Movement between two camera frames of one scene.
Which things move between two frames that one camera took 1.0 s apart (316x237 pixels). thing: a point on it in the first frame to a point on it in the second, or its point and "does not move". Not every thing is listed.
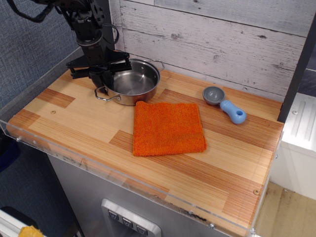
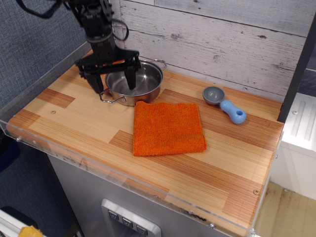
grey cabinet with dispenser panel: [104, 206] does not move
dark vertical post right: [295, 85] does not move
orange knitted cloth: [165, 128] does not move
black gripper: [97, 59] to [106, 58]
